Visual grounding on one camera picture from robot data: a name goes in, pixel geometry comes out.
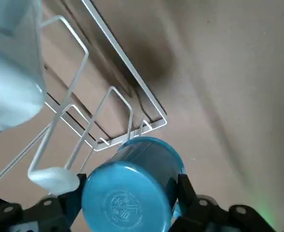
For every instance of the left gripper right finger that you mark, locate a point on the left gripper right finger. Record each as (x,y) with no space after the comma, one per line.
(200,215)

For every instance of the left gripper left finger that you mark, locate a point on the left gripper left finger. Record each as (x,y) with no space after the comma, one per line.
(50,215)

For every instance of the blue cup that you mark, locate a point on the blue cup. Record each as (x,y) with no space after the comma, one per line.
(132,193)

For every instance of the white cup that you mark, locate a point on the white cup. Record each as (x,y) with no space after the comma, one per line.
(9,84)

